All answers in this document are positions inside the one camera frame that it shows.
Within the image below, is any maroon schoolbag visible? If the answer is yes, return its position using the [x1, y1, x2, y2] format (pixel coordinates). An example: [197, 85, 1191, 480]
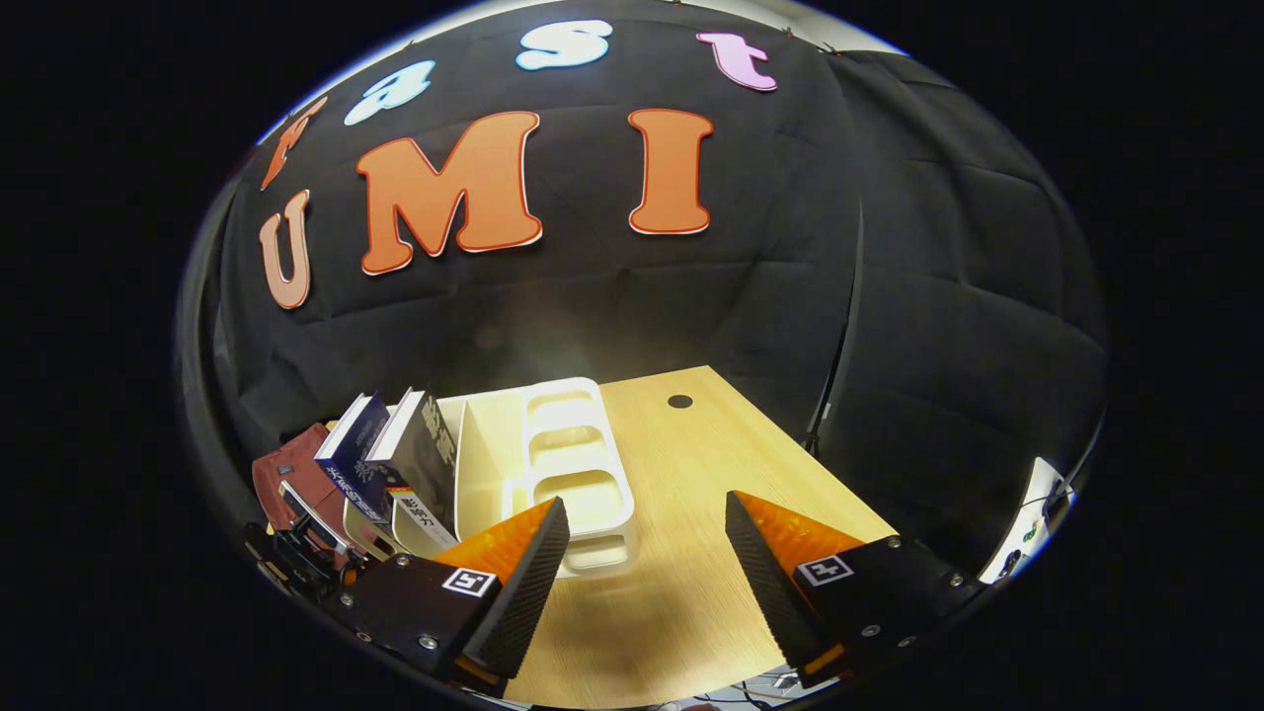
[252, 423, 349, 566]

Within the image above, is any black backdrop cloth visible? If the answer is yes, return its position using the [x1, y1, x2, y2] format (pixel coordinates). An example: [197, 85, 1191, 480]
[178, 0, 1107, 584]

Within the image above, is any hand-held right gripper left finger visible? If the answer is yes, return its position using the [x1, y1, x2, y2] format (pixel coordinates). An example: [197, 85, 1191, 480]
[336, 497, 572, 692]

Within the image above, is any blue cover book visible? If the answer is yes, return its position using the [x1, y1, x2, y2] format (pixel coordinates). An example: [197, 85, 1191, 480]
[314, 392, 396, 524]

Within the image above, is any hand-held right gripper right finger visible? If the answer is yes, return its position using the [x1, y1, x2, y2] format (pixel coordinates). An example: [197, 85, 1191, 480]
[724, 491, 988, 689]

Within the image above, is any white bookshelf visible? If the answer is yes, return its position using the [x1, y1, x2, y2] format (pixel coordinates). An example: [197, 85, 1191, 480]
[341, 377, 636, 579]

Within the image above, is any portrait cover book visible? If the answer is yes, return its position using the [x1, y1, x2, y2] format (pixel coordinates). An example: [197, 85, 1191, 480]
[365, 388, 460, 549]

